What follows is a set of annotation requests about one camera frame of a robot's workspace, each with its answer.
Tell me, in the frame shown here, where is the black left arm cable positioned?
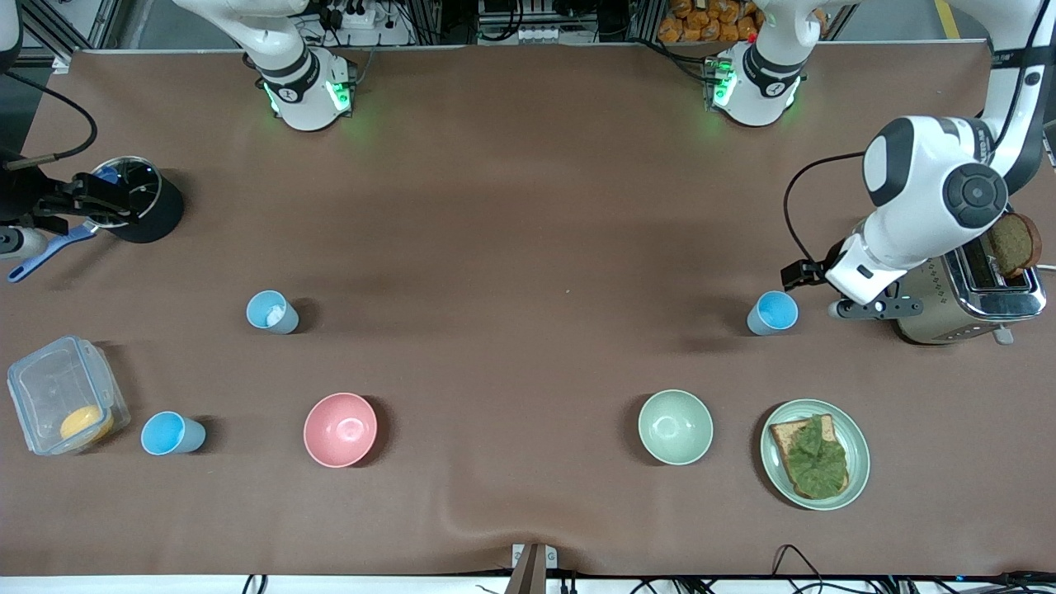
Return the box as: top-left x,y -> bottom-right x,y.
782,151 -> 867,269

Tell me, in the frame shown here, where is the black saucepan with blue handle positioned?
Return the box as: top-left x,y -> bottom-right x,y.
7,155 -> 186,284

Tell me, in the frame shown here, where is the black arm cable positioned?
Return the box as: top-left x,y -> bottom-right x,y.
0,70 -> 98,172
782,151 -> 867,269

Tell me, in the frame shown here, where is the clear plastic food container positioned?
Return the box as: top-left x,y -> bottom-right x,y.
7,334 -> 131,457

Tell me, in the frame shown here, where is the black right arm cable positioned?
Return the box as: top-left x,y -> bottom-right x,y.
0,70 -> 98,172

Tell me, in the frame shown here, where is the green lettuce leaf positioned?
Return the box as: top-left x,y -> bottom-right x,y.
784,415 -> 849,500

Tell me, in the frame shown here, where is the orange round food piece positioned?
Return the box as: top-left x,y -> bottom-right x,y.
59,404 -> 115,444

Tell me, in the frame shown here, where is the metal table edge bracket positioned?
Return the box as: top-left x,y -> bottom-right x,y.
505,543 -> 558,594

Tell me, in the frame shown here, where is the beige chrome toaster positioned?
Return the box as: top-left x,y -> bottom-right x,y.
893,210 -> 1049,346

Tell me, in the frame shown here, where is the black looped cable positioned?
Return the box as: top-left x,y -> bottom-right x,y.
771,544 -> 826,582

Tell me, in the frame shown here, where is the dark brown bread slice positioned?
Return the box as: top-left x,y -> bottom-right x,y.
986,212 -> 1044,279

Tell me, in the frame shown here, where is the light blue plastic cup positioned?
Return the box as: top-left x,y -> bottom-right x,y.
246,290 -> 300,336
140,411 -> 207,456
747,290 -> 799,337

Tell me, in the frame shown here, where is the control box with white connectors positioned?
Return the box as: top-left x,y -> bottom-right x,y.
477,0 -> 578,45

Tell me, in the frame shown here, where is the pink bowl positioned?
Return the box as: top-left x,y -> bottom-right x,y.
303,392 -> 379,469

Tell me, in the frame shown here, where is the white power strip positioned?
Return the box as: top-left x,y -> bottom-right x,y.
318,0 -> 380,30

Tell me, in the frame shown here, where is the toast slice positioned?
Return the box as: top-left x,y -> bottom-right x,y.
769,414 -> 851,499

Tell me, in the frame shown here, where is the bag of orange buns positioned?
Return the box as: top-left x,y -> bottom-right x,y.
658,0 -> 760,44

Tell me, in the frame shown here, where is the aluminium frame rail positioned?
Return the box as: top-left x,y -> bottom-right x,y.
21,0 -> 153,50

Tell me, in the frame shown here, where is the pale green plate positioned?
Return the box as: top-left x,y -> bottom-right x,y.
760,398 -> 871,512

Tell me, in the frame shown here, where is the pale green bowl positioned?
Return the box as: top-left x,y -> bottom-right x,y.
638,389 -> 714,466

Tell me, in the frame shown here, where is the glass lid with blue knob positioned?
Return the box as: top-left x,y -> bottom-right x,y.
89,157 -> 163,225

